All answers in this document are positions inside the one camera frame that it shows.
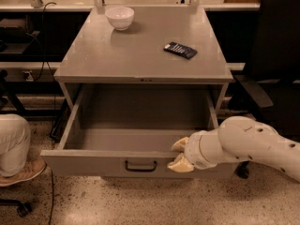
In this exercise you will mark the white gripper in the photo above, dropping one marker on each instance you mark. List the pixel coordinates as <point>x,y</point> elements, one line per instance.
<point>191,151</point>

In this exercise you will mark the grey top drawer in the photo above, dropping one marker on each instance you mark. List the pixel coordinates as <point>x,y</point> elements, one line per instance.
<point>127,130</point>

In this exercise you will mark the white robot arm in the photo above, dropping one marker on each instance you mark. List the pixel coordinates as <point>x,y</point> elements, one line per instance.
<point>237,139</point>

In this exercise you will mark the grey metal drawer cabinet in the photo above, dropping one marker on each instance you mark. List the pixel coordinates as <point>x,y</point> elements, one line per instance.
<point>103,55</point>

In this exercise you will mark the dark blue calculator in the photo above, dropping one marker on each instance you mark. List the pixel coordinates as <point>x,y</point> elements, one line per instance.
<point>180,50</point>

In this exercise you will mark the black office chair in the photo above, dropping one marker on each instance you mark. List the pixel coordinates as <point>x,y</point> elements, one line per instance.
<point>269,83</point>

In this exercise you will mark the tan sneaker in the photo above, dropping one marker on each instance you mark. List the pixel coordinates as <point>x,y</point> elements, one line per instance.
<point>31,170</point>

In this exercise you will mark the white ceramic bowl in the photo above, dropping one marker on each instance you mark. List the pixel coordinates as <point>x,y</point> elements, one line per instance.
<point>120,18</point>

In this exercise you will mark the black chair caster base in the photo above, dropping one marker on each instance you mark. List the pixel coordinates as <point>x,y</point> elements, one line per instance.
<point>23,209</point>

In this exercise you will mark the wall power outlet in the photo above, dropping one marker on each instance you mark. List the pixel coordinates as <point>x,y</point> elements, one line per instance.
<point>27,75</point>

